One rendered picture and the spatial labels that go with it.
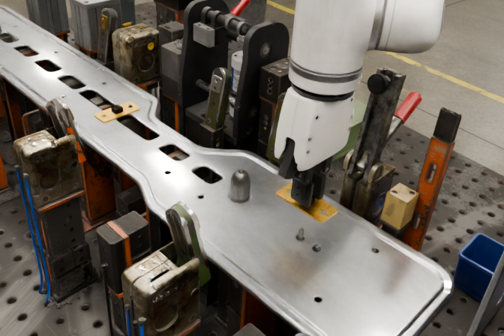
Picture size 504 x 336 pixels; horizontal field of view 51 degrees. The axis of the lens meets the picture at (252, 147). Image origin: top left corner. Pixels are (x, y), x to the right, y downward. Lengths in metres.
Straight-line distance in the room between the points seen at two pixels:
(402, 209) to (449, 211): 0.63
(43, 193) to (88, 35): 0.50
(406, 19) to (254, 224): 0.38
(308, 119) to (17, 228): 0.84
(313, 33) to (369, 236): 0.35
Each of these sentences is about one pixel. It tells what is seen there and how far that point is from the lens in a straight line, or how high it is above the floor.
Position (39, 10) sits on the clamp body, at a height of 1.02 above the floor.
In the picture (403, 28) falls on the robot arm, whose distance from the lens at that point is 0.57.
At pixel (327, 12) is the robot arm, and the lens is 0.56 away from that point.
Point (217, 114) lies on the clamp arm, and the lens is 1.01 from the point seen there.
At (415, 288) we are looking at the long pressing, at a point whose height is 1.00.
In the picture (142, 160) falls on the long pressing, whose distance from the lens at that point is 0.92.
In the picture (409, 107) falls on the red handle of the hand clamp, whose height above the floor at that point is 1.13.
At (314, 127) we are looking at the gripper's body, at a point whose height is 1.21.
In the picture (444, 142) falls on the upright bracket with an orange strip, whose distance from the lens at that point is 0.76.
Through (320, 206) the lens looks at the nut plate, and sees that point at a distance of 0.73.
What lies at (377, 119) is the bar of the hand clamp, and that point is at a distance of 0.81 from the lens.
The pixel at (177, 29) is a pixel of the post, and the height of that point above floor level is 1.10.
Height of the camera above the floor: 1.53
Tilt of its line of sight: 33 degrees down
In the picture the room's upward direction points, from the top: 4 degrees clockwise
